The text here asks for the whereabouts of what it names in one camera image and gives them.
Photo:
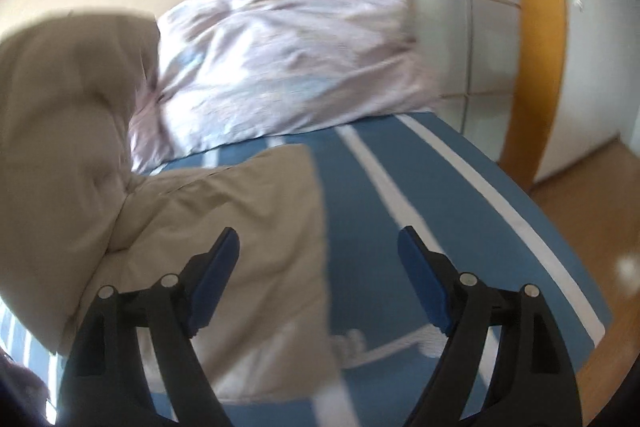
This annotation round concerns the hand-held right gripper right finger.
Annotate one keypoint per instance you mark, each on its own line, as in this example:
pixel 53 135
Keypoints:
pixel 425 287

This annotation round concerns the pink floral duvet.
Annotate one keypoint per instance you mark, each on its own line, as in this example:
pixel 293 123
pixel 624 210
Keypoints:
pixel 300 57

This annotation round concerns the wooden framed wardrobe door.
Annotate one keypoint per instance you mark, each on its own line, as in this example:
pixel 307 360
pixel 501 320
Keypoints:
pixel 470 47

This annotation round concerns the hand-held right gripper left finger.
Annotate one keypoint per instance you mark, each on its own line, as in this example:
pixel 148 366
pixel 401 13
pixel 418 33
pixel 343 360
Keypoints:
pixel 210 292

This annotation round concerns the beige puffer jacket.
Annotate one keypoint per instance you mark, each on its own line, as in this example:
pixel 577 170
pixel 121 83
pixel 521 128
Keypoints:
pixel 225 217

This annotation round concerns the blue striped bed sheet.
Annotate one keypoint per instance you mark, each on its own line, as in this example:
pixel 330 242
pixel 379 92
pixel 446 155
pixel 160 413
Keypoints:
pixel 425 187

